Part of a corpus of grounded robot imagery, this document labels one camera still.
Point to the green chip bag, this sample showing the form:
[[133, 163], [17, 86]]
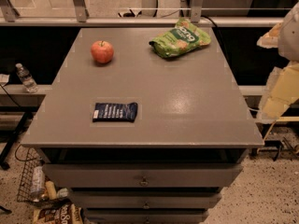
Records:
[[181, 39]]

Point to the clear plastic water bottle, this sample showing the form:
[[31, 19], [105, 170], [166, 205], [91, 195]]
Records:
[[26, 78]]

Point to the black wire basket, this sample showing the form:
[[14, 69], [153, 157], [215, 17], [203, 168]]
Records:
[[52, 196]]

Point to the metal railing frame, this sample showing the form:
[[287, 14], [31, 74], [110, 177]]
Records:
[[44, 15]]

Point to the red apple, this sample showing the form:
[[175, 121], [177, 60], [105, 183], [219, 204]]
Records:
[[102, 51]]

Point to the dark blue snack bar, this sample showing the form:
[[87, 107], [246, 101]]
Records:
[[115, 112]]

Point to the bottle in wire basket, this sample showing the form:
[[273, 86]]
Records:
[[37, 184]]

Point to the grey drawer cabinet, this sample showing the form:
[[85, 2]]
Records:
[[192, 130]]

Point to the snack bag on floor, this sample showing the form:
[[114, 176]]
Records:
[[66, 214]]

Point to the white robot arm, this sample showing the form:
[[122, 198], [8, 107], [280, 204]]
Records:
[[282, 86]]

